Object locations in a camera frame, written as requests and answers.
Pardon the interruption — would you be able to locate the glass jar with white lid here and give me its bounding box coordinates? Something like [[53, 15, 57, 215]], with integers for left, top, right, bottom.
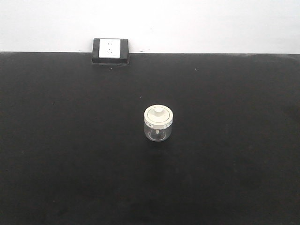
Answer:
[[144, 105, 173, 142]]

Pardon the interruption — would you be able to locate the black white power socket box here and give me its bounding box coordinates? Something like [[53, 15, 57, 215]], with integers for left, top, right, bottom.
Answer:
[[91, 38, 129, 65]]

